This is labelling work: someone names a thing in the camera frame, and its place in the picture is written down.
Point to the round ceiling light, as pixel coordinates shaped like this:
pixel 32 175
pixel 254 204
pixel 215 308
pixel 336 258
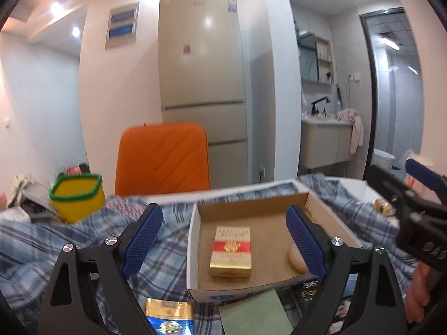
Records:
pixel 56 7
pixel 75 32

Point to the white tape roll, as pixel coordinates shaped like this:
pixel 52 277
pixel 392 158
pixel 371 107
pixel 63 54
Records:
pixel 297 260

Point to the blue and gold cigarette pack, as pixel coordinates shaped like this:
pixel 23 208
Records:
pixel 169 317

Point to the shallow cardboard box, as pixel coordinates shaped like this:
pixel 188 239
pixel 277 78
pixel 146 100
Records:
pixel 244 216

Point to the pink dotted cloth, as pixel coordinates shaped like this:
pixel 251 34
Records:
pixel 125 209

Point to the beige refrigerator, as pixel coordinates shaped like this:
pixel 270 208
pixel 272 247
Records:
pixel 199 76

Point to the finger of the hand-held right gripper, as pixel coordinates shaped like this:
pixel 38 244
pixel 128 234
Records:
pixel 424 175
pixel 386 181

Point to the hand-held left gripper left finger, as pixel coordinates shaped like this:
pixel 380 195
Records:
pixel 143 240

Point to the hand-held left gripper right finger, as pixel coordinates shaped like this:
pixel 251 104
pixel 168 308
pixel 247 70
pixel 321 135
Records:
pixel 303 240

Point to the white toilet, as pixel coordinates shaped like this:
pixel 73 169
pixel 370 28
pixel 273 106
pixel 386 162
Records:
pixel 384 160

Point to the wall electrical panel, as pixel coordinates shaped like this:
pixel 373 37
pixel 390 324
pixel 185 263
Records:
pixel 122 24

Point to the pink towel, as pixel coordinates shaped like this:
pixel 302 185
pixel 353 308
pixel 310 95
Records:
pixel 356 129

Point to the black faucet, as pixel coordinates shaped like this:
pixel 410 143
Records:
pixel 316 106

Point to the orange quilted chair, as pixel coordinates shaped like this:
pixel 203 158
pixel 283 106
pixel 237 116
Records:
pixel 164 160

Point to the red and black bag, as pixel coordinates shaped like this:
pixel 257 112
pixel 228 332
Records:
pixel 75 170

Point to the grey cloth pile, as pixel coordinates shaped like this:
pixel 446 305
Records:
pixel 28 195

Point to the small gold packet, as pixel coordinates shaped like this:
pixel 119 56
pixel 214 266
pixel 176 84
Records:
pixel 383 207

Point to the black shower door frame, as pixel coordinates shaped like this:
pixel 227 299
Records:
pixel 366 76

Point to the blue plaid blanket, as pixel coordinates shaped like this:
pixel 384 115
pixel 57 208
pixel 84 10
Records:
pixel 52 240

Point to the person's right hand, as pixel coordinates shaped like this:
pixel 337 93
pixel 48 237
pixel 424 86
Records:
pixel 419 293

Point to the yellow bin with green rim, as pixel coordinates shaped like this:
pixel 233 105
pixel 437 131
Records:
pixel 78 204

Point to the bathroom mirror cabinet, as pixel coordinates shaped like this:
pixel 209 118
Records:
pixel 314 59

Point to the green packet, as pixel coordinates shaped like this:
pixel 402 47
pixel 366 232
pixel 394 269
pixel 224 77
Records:
pixel 255 315

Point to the low white wall socket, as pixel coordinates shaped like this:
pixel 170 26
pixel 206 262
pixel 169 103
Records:
pixel 262 172

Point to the white wall switch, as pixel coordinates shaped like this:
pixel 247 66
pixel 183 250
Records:
pixel 8 125

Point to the red and gold cigarette pack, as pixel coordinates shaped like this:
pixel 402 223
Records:
pixel 230 251

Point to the beige sink vanity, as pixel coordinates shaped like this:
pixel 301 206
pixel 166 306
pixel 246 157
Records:
pixel 324 143

